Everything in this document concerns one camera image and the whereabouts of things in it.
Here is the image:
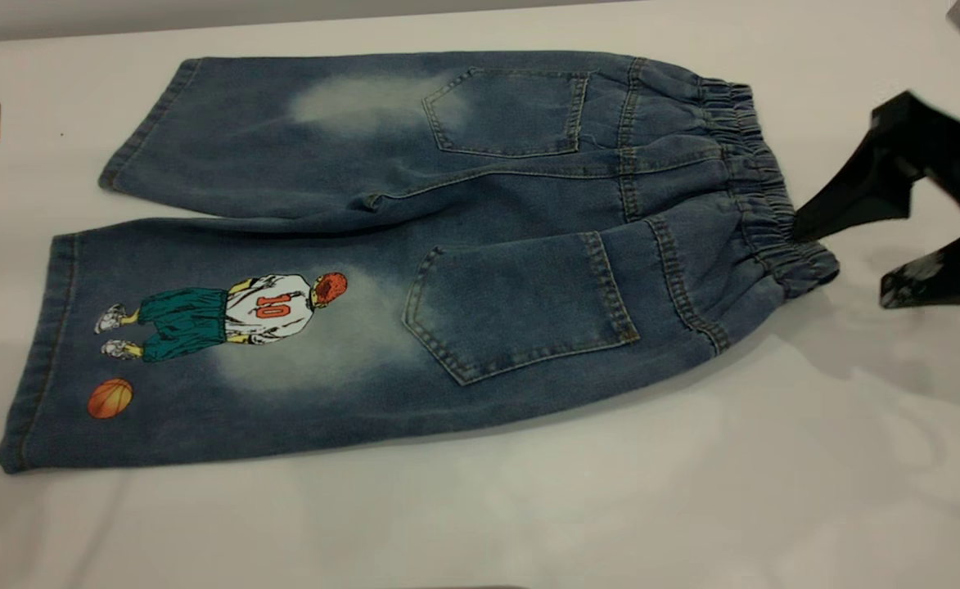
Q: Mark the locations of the blue denim pants with basketball print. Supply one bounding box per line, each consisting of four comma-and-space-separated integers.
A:
0, 51, 841, 476

